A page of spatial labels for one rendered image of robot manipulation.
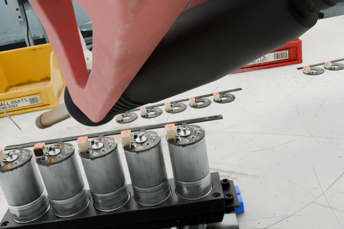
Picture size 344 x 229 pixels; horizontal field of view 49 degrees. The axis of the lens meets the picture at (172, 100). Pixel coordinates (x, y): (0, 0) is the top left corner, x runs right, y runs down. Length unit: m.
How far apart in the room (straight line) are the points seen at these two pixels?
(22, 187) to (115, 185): 0.06
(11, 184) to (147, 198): 0.09
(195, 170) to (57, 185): 0.09
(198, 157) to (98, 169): 0.06
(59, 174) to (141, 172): 0.05
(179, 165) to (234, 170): 0.08
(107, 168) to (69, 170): 0.02
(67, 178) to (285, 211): 0.14
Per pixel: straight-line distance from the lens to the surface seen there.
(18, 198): 0.26
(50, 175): 0.25
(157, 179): 0.24
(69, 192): 0.25
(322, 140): 0.34
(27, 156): 0.26
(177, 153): 0.23
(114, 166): 0.24
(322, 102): 0.41
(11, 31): 4.81
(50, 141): 0.27
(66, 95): 0.16
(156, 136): 0.24
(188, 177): 0.24
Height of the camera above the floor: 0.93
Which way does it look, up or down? 23 degrees down
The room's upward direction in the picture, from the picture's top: 10 degrees counter-clockwise
